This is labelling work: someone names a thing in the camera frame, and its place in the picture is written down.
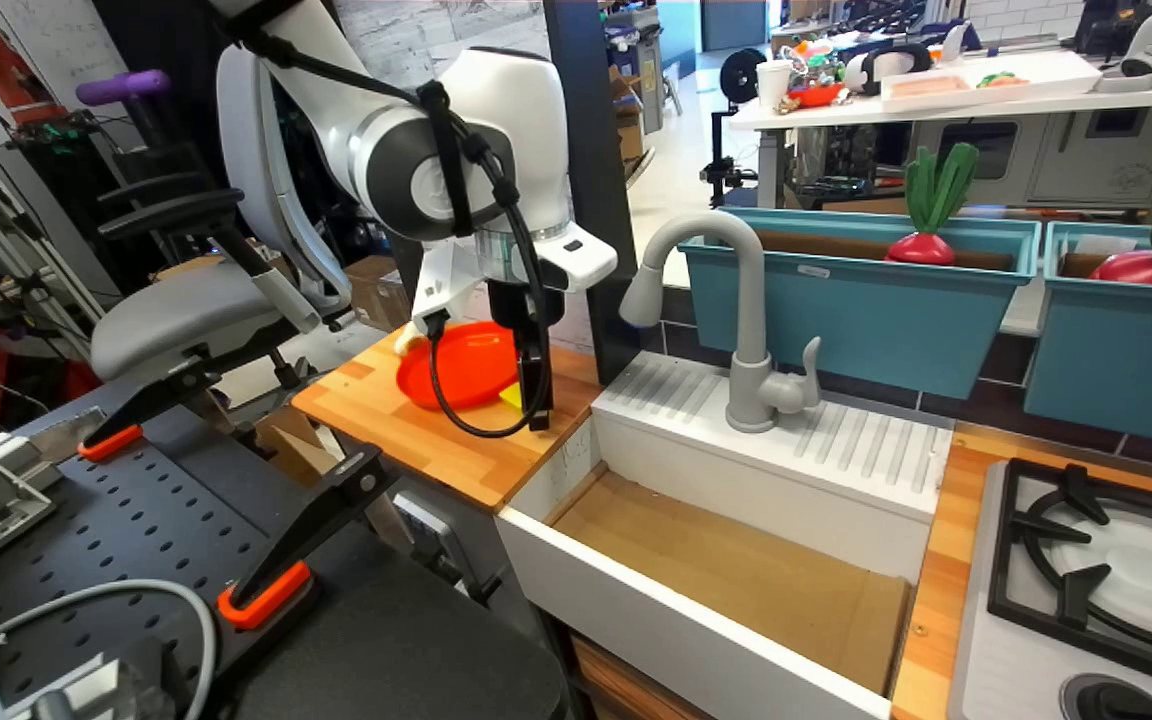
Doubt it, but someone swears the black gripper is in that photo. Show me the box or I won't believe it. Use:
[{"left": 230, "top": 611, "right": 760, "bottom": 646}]
[{"left": 486, "top": 236, "right": 564, "bottom": 431}]

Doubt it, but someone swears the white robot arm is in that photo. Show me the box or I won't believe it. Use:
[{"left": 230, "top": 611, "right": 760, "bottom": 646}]
[{"left": 208, "top": 0, "right": 622, "bottom": 441}]

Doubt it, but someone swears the orange plate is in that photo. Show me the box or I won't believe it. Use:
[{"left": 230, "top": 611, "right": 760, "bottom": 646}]
[{"left": 395, "top": 320, "right": 522, "bottom": 413}]

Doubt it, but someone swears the yellow block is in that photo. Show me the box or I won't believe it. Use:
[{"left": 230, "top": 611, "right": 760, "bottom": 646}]
[{"left": 502, "top": 386, "right": 526, "bottom": 410}]

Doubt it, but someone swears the cardboard box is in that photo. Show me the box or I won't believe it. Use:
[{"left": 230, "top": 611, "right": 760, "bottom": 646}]
[{"left": 350, "top": 255, "right": 410, "bottom": 334}]

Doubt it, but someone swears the grey toy faucet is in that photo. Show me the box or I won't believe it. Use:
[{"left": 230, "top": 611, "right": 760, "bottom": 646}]
[{"left": 622, "top": 207, "right": 820, "bottom": 431}]

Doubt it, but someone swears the white toy sink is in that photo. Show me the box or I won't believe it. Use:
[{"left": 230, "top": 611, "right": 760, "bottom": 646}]
[{"left": 495, "top": 351, "right": 952, "bottom": 720}]

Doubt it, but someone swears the teal planter box left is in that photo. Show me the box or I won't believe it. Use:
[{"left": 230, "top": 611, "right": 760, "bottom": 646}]
[{"left": 681, "top": 204, "right": 1049, "bottom": 405}]

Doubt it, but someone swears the teal planter box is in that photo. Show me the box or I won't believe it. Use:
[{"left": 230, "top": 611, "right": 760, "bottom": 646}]
[
  {"left": 681, "top": 204, "right": 1049, "bottom": 405},
  {"left": 1025, "top": 220, "right": 1152, "bottom": 441}
]

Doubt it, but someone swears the grey office chair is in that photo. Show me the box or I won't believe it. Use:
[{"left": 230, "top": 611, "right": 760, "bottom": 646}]
[{"left": 91, "top": 53, "right": 352, "bottom": 386}]

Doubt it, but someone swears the toy radish left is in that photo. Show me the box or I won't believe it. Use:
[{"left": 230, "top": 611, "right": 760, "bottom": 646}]
[{"left": 887, "top": 146, "right": 981, "bottom": 266}]

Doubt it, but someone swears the black perforated board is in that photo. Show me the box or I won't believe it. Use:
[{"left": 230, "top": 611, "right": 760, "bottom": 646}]
[{"left": 0, "top": 413, "right": 310, "bottom": 703}]

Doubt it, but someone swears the teal planter box right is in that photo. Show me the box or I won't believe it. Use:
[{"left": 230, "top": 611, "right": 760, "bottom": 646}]
[{"left": 1025, "top": 220, "right": 1152, "bottom": 441}]

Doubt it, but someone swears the toy gas stove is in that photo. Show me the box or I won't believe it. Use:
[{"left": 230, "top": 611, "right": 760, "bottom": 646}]
[{"left": 948, "top": 459, "right": 1152, "bottom": 720}]

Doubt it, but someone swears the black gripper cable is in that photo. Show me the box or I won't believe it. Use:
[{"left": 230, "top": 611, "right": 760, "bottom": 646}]
[{"left": 237, "top": 24, "right": 557, "bottom": 445}]

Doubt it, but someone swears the orange handled bar clamp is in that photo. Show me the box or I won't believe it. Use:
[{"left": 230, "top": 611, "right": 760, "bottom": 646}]
[{"left": 218, "top": 451, "right": 393, "bottom": 631}]

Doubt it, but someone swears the coiled grey cable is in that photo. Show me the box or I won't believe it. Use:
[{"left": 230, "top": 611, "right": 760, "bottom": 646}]
[{"left": 0, "top": 572, "right": 224, "bottom": 720}]

